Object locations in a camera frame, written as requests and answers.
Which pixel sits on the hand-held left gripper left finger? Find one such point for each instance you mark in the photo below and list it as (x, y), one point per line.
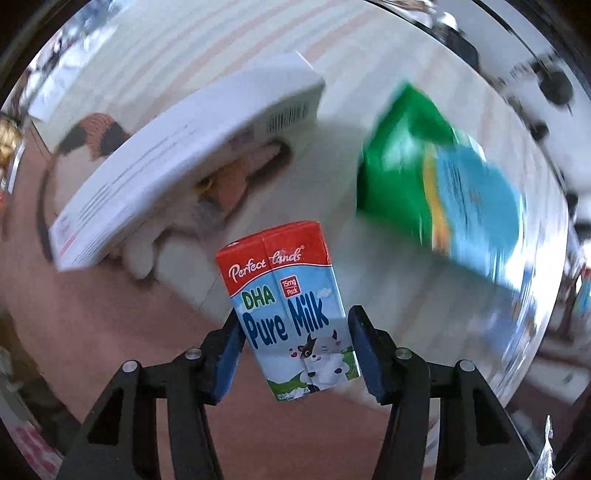
(228, 360)

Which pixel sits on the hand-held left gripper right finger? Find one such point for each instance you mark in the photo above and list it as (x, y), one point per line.
(364, 355)

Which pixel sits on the red and blue milk carton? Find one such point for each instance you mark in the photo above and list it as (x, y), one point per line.
(288, 300)

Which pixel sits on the printed blanket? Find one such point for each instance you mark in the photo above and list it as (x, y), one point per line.
(286, 184)

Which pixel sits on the green and blue snack bag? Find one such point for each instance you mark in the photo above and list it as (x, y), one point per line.
(438, 184)

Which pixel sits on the white cardboard box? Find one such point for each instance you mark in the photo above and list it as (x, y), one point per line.
(184, 152)

